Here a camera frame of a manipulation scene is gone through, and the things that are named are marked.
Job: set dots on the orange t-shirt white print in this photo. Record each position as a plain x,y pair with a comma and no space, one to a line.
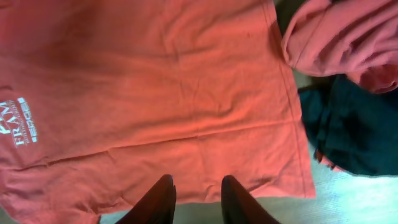
100,98

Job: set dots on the red patterned shirt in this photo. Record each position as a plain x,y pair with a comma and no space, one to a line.
357,38

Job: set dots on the black shirt in pile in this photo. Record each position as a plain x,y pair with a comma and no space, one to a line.
351,128

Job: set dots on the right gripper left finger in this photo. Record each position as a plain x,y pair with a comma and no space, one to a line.
157,206

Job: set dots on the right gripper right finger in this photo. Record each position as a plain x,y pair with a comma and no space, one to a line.
239,206

